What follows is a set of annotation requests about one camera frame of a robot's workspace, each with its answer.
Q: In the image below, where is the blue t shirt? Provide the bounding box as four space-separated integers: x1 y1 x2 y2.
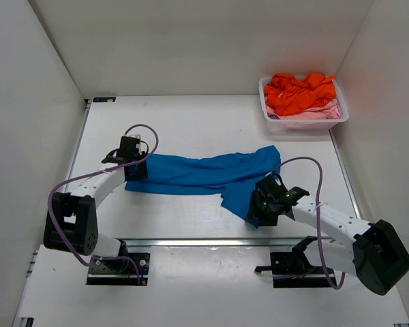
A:
125 145 281 221

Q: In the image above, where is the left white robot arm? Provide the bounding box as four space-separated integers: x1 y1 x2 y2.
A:
44 135 148 266

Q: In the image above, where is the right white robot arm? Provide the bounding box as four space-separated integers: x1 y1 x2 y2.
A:
246 174 409 296

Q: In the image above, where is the black label sticker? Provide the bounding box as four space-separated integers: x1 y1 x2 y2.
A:
92 97 116 103

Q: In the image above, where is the white plastic basket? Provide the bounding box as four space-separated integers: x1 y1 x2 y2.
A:
258 76 349 131

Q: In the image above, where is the orange t shirt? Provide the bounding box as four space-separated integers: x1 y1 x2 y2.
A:
264 72 337 116

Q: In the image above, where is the pink t shirt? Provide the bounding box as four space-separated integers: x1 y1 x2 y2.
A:
266 99 342 120

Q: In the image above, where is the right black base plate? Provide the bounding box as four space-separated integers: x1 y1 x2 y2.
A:
270 252 331 289

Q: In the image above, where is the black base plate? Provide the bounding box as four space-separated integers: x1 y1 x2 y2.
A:
86 247 151 287
270 252 331 289

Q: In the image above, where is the aluminium table rail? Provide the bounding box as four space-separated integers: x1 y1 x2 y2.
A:
119 236 348 247

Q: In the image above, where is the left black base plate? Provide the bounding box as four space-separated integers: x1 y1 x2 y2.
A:
86 247 151 287

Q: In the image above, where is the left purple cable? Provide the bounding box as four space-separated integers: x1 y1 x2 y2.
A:
47 123 160 285

